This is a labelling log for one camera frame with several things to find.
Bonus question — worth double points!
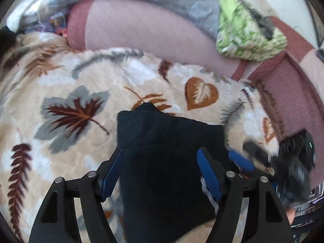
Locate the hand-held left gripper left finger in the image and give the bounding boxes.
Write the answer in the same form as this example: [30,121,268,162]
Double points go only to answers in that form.
[29,147,125,243]

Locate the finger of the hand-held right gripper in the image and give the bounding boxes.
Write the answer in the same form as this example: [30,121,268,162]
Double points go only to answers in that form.
[227,150,275,176]
[242,141,272,163]

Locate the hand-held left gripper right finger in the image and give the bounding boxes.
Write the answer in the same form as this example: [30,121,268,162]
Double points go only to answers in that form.
[197,147,295,243]

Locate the black pants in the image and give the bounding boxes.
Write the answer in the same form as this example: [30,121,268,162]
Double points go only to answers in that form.
[117,102,237,243]

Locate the person's right hand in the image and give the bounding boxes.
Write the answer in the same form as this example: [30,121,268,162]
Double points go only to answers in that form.
[287,207,296,229]

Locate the pink red quilt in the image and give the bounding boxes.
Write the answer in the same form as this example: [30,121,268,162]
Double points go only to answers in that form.
[247,15,324,190]

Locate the leaf print blanket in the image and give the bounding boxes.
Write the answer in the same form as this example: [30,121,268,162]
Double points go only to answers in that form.
[0,33,284,243]

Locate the green patterned cloth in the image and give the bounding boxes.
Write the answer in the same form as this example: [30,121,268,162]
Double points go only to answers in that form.
[208,0,288,62]

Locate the dark grey cloth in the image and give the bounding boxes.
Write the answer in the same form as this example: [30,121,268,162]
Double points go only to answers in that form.
[247,6,276,41]

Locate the pink bolster cushion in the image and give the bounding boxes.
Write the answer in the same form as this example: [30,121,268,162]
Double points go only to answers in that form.
[66,0,264,80]

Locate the small colourful packet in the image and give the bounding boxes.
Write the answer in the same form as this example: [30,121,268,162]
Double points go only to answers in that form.
[38,13,69,34]

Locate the cream white cloth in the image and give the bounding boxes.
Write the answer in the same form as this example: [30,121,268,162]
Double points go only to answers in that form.
[6,0,64,33]

